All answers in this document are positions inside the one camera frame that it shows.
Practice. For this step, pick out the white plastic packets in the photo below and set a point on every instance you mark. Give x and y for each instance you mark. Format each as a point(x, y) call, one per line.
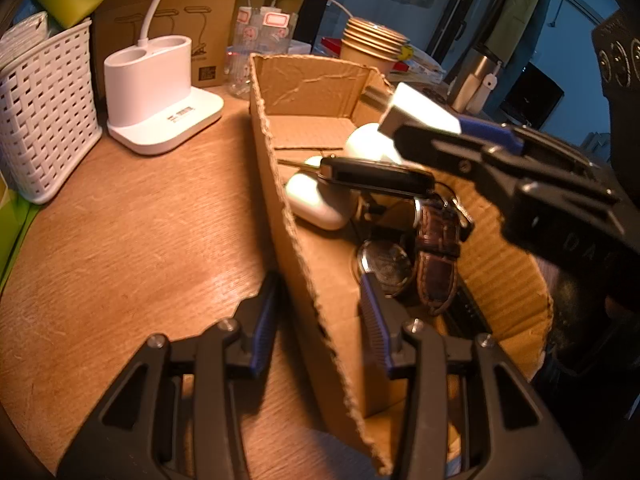
point(22, 35)

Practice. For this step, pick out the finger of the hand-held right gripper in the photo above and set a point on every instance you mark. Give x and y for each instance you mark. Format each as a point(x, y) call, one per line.
point(487, 130)
point(450, 152)

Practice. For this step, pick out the yellow wipes packet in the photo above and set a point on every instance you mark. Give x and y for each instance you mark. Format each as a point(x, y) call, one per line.
point(407, 52)

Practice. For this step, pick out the brown lamp carton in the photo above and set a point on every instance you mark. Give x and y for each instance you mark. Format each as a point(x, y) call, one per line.
point(215, 35)

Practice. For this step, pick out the red book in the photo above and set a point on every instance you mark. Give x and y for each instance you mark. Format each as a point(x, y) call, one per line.
point(331, 44)

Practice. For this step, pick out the stack of brown paper cups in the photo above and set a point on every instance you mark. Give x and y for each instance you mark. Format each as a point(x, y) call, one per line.
point(372, 45)

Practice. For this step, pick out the steel travel tumbler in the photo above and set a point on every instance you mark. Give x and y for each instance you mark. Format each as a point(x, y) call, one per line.
point(470, 85)

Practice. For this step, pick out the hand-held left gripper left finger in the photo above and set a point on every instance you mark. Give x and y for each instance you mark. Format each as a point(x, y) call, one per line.
point(262, 330)

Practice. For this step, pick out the yellow-green hanging cloth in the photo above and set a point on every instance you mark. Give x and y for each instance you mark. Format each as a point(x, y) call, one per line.
point(520, 5)

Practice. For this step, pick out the black monitor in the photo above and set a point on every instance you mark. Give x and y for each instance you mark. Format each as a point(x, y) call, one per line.
point(532, 97)

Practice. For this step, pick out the black car key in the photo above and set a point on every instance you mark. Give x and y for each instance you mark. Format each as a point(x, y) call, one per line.
point(370, 175)

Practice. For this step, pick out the clear plastic document bag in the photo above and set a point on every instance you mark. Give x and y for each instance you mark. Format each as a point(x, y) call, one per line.
point(425, 67)

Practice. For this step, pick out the white USB charger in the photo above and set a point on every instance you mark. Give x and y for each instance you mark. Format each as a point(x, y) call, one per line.
point(415, 107)

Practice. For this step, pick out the torn cardboard box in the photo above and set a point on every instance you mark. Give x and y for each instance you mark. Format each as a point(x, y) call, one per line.
point(310, 105)

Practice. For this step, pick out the white plastic basket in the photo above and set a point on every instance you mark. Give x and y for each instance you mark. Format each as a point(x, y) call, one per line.
point(45, 120)

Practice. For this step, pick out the white earbuds case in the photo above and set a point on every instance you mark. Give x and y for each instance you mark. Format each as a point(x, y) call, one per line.
point(315, 200)

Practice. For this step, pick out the green cardboard packet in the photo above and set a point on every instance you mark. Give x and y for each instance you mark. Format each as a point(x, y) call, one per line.
point(15, 230)

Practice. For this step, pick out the white desk lamp base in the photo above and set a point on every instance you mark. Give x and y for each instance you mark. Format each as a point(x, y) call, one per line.
point(150, 90)

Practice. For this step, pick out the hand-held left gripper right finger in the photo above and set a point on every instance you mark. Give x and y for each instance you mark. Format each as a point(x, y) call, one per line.
point(372, 320)

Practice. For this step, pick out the white pill bottle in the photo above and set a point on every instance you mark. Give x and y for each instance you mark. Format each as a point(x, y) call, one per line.
point(367, 142)

